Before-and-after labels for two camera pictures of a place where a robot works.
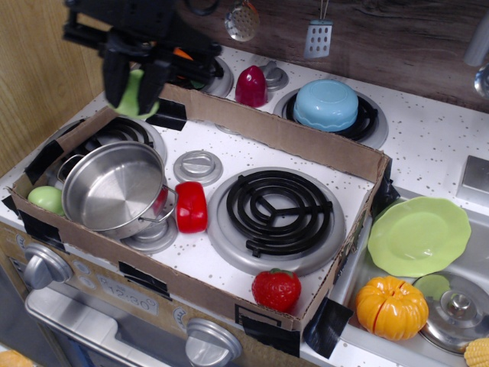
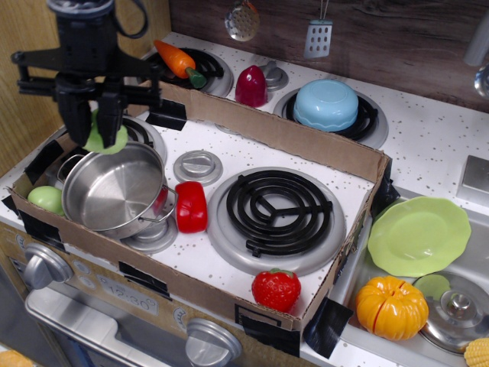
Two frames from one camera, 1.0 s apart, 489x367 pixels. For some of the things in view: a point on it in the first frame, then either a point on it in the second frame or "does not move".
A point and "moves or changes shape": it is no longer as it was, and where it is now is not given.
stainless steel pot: [108, 190] does not move
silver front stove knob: [158, 238] does not move
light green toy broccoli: [128, 105] moves or changes shape
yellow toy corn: [476, 353] does not move
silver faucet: [476, 52] does not move
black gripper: [146, 29] to [87, 65]
